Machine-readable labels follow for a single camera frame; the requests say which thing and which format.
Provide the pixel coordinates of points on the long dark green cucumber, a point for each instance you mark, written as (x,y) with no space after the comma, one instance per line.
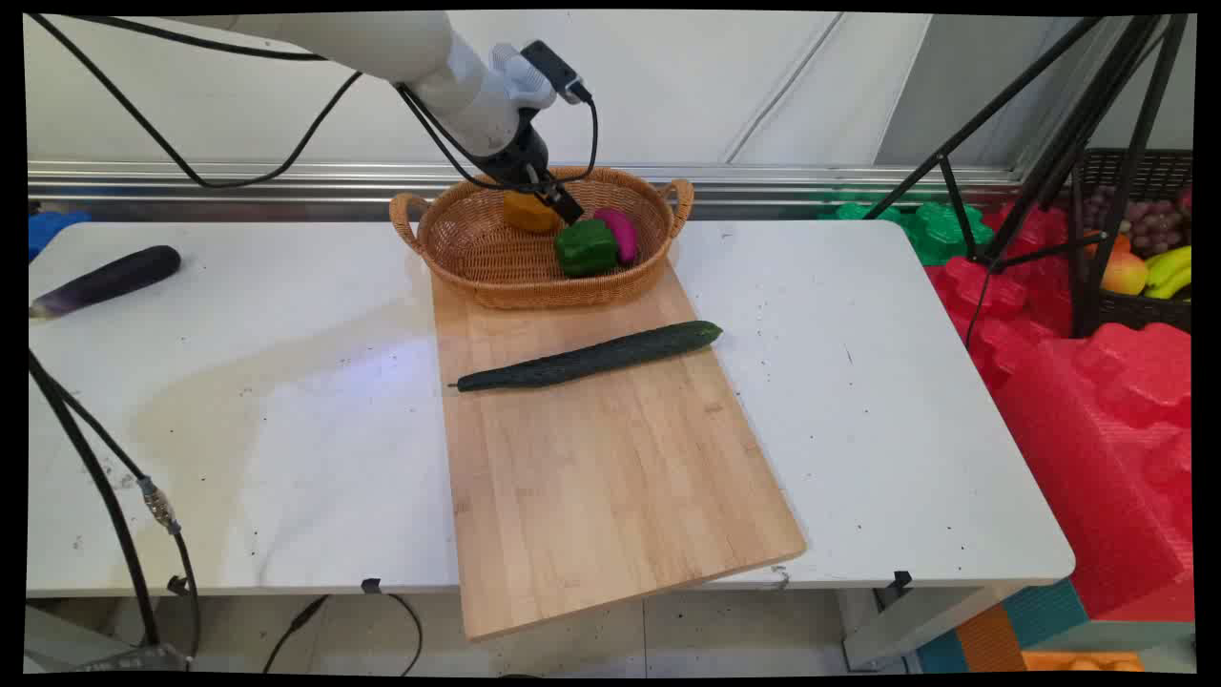
(591,359)

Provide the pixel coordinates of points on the black plastic crate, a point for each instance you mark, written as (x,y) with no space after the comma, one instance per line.
(1135,311)

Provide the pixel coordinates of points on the woven wicker basket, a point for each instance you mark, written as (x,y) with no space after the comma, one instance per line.
(496,262)

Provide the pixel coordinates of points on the orange bell pepper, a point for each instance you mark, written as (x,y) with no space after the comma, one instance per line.
(527,216)

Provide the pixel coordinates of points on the yellow green banana bunch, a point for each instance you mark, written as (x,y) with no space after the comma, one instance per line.
(1171,267)

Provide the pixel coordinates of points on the teal orange floor mat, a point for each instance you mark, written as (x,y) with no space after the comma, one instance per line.
(1045,611)

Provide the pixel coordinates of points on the black tripod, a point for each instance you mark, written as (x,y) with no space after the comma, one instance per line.
(1135,43)

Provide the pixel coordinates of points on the red yellow apple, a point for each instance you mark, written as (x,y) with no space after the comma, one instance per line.
(1124,274)

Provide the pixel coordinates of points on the wooden cutting board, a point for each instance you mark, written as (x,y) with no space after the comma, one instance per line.
(591,496)

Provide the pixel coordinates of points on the dark purple eggplant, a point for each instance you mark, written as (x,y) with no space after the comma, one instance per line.
(114,279)

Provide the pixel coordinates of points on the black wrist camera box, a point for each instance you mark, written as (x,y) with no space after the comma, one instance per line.
(553,71)

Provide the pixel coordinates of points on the small red foam mat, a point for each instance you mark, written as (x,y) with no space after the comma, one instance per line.
(1002,296)

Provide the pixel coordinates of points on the small orange fruit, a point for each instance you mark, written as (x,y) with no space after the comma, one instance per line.
(1118,245)

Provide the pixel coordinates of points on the green foam mat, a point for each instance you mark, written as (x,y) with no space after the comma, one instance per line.
(940,234)

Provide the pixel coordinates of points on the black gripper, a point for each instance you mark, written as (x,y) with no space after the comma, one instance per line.
(520,153)

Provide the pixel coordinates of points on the magenta toy eggplant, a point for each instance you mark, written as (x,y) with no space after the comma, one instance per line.
(621,235)

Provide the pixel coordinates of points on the white table leg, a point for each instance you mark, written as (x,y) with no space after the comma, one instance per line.
(906,630)

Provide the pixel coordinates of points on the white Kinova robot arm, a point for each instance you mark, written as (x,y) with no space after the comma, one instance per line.
(382,43)

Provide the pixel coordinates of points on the silver metal wall rail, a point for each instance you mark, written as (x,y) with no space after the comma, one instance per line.
(286,181)

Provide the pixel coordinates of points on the green bell pepper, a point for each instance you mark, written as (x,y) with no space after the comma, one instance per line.
(584,250)

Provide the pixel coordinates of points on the large red foam mat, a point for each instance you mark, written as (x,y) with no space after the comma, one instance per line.
(1097,458)

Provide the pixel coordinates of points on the purple grape bunch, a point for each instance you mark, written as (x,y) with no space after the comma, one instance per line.
(1149,225)

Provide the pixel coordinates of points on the blue foam piece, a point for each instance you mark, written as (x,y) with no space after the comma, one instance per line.
(52,229)

